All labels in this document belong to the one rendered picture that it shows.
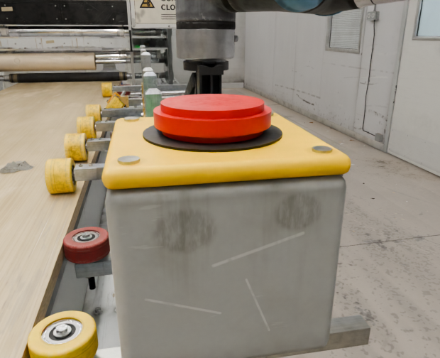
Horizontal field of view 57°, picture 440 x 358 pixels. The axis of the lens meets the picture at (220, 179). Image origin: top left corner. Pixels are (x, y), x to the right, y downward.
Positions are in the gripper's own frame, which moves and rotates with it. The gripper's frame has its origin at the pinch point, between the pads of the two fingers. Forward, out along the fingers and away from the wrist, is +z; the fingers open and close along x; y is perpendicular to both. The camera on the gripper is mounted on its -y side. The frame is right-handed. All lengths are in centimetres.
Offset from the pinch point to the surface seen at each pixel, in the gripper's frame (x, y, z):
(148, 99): -8.8, -20.7, -10.7
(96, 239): -19.6, 0.3, 10.4
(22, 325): -27.1, 20.9, 11.1
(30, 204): -35.4, -20.2, 11.1
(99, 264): -19.8, 0.2, 15.5
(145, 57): -8, -96, -15
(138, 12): -9, -249, -37
